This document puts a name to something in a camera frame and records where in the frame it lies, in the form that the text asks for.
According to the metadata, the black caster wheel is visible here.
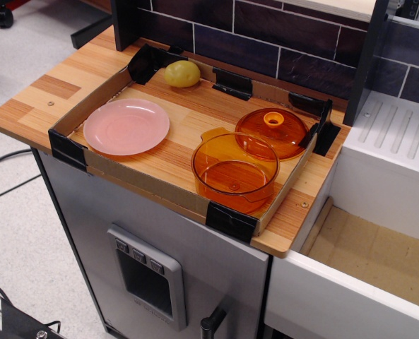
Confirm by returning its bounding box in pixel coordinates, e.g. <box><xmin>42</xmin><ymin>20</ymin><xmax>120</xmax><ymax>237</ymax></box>
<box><xmin>0</xmin><ymin>0</ymin><xmax>14</xmax><ymax>29</ymax></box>

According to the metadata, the grey toy dishwasher cabinet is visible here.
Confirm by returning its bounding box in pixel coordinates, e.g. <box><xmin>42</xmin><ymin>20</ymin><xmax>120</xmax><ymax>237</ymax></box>
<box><xmin>34</xmin><ymin>151</ymin><xmax>270</xmax><ymax>338</ymax></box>

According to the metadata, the black floor cable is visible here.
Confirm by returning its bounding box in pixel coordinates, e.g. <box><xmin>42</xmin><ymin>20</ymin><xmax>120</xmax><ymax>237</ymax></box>
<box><xmin>0</xmin><ymin>148</ymin><xmax>42</xmax><ymax>202</ymax></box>

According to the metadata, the cardboard fence with black tape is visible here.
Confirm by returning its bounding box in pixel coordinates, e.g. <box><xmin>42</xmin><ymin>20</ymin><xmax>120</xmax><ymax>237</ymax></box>
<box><xmin>48</xmin><ymin>41</ymin><xmax>349</xmax><ymax>256</ymax></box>

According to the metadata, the white toy sink unit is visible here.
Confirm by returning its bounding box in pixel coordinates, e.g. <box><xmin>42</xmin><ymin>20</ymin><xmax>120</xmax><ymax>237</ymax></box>
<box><xmin>264</xmin><ymin>92</ymin><xmax>419</xmax><ymax>338</ymax></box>

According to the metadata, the orange transparent pot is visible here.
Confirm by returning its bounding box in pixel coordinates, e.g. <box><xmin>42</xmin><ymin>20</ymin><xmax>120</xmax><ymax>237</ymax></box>
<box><xmin>191</xmin><ymin>128</ymin><xmax>280</xmax><ymax>214</ymax></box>

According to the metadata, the pink plastic plate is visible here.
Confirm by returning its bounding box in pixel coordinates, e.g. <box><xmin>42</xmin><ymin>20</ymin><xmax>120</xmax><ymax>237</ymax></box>
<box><xmin>83</xmin><ymin>99</ymin><xmax>170</xmax><ymax>156</ymax></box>

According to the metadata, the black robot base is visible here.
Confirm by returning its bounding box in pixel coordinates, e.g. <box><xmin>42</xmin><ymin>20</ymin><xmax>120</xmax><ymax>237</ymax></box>
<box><xmin>0</xmin><ymin>288</ymin><xmax>64</xmax><ymax>338</ymax></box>

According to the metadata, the yellow toy potato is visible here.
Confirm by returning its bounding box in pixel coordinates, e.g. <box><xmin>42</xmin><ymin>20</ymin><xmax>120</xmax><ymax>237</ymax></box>
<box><xmin>164</xmin><ymin>60</ymin><xmax>201</xmax><ymax>88</ymax></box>

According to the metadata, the black metal frame bar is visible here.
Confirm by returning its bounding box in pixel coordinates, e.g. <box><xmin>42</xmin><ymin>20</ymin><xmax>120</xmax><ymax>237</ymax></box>
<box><xmin>71</xmin><ymin>16</ymin><xmax>112</xmax><ymax>49</ymax></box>

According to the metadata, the orange transparent pot lid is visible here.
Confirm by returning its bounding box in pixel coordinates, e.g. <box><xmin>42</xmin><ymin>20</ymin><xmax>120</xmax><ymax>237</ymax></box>
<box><xmin>235</xmin><ymin>108</ymin><xmax>311</xmax><ymax>160</ymax></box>

